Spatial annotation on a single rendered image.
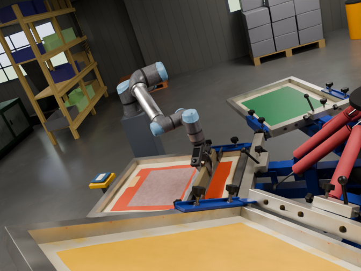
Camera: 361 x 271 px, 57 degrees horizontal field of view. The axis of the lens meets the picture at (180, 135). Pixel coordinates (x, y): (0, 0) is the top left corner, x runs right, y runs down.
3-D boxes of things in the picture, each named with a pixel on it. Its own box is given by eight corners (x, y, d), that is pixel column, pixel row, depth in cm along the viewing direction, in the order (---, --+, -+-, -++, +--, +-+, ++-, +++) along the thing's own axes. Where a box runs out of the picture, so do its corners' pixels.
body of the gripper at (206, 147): (213, 154, 173) (207, 133, 168) (208, 162, 166) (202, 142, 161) (199, 155, 176) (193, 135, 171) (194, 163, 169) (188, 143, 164)
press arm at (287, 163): (257, 178, 159) (255, 169, 157) (258, 171, 164) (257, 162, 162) (295, 175, 152) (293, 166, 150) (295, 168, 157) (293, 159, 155)
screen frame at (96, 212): (88, 222, 175) (85, 217, 173) (135, 162, 223) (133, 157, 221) (232, 222, 142) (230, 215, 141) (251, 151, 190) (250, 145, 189)
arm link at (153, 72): (130, 81, 238) (139, 66, 185) (149, 75, 242) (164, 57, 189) (136, 97, 240) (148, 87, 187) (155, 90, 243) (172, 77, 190)
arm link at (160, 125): (119, 72, 188) (153, 128, 159) (137, 65, 191) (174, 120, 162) (123, 87, 197) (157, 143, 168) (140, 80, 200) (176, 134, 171)
